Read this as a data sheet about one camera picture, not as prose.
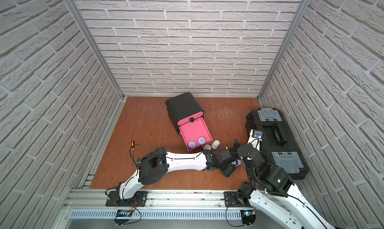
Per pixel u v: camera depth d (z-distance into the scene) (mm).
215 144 920
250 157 450
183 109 923
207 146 914
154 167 530
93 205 1347
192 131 937
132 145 918
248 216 703
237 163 655
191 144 876
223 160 631
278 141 766
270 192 425
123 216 713
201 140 899
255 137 550
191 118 874
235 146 607
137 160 858
